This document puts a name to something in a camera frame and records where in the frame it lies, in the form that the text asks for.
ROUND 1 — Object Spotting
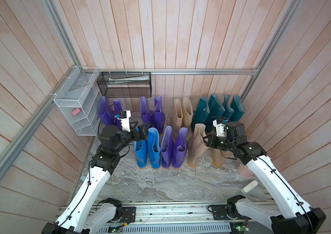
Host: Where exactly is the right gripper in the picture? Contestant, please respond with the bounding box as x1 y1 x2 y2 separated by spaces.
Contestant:
202 134 235 154

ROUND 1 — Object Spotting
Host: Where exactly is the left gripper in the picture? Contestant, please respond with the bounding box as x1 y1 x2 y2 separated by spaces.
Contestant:
113 120 150 153

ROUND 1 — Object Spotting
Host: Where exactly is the blue boot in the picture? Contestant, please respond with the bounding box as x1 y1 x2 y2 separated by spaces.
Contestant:
134 139 148 169

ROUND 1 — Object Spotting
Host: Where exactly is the beige boot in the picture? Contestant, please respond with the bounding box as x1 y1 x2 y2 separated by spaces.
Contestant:
166 99 183 139
209 148 233 167
182 97 193 128
188 123 208 167

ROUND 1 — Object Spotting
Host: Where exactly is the blue boot underneath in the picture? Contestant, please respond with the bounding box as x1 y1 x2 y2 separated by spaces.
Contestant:
148 127 161 170

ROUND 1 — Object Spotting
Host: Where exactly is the large teal boot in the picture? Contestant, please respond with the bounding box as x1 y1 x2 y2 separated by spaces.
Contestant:
191 97 210 131

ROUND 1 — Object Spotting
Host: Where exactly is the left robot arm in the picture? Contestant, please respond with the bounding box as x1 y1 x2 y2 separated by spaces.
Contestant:
42 123 150 234

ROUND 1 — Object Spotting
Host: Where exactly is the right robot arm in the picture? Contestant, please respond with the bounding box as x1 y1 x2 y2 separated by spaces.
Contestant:
203 117 326 234

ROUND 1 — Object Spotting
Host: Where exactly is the pink pencil cup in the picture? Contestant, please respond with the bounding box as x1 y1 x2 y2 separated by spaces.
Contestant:
237 163 254 178

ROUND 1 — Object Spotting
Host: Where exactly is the teal boot standing back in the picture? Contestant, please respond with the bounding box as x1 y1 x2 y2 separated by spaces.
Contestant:
230 95 245 122

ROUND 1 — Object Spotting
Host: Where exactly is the black mesh basket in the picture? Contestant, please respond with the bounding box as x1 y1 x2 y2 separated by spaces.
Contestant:
97 72 152 98

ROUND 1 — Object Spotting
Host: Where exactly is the paper in black basket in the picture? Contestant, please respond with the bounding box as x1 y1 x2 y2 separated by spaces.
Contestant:
108 75 150 85

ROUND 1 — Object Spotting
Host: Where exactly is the pink eraser block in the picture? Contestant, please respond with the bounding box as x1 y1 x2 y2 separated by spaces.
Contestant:
72 108 82 116

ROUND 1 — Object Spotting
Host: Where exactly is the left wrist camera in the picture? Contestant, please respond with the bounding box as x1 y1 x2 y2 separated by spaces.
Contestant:
115 110 131 132

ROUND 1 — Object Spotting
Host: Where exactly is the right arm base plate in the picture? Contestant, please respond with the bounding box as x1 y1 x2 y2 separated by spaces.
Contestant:
207 203 251 220

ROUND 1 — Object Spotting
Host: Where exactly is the white wire shelf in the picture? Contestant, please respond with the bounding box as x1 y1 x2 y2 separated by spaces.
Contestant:
54 66 100 136

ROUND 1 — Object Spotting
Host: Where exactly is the aluminium frame rail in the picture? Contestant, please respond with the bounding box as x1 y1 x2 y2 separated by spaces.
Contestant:
84 67 259 76

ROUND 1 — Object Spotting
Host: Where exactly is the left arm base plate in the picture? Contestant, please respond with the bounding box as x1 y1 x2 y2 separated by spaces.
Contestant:
107 206 136 224

